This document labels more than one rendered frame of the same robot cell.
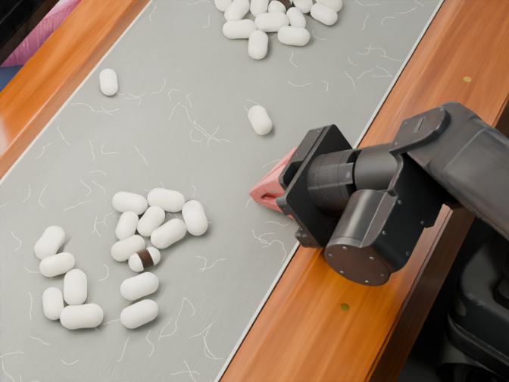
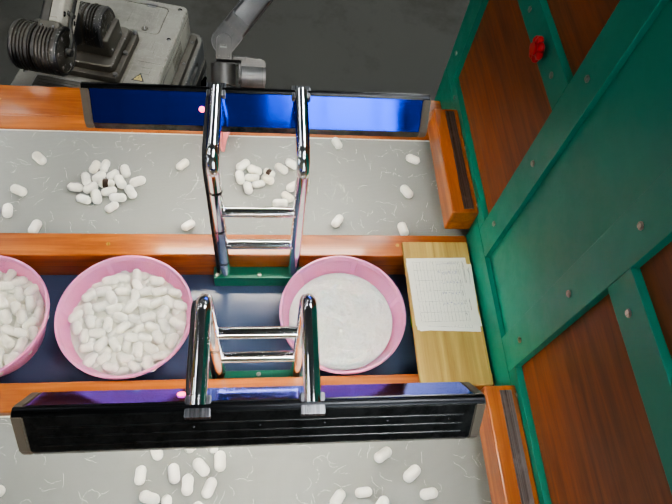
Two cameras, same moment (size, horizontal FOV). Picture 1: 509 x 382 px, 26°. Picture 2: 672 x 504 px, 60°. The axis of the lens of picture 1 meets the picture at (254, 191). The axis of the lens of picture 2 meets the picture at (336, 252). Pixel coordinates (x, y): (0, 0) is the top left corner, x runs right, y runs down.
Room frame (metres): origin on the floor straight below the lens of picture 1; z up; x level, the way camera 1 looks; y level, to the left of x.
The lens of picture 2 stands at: (0.99, 0.86, 1.89)
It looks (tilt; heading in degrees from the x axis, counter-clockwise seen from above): 60 degrees down; 229
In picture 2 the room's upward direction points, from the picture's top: 12 degrees clockwise
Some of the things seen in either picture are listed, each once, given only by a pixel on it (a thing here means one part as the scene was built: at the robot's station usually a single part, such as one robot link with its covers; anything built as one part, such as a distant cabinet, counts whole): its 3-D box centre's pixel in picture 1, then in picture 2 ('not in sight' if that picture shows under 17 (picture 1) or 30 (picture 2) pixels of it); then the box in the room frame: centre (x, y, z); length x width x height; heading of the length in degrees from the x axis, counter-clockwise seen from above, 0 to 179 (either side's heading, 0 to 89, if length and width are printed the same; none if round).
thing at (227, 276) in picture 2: not in sight; (259, 195); (0.69, 0.24, 0.90); 0.20 x 0.19 x 0.45; 153
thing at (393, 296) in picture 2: not in sight; (340, 320); (0.62, 0.50, 0.72); 0.27 x 0.27 x 0.10
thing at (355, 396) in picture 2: not in sight; (259, 411); (0.90, 0.68, 1.08); 0.62 x 0.08 x 0.07; 153
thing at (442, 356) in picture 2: not in sight; (444, 310); (0.43, 0.60, 0.77); 0.33 x 0.15 x 0.01; 63
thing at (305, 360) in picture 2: not in sight; (257, 390); (0.87, 0.60, 0.90); 0.20 x 0.19 x 0.45; 153
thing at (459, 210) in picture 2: not in sight; (451, 166); (0.23, 0.32, 0.83); 0.30 x 0.06 x 0.07; 63
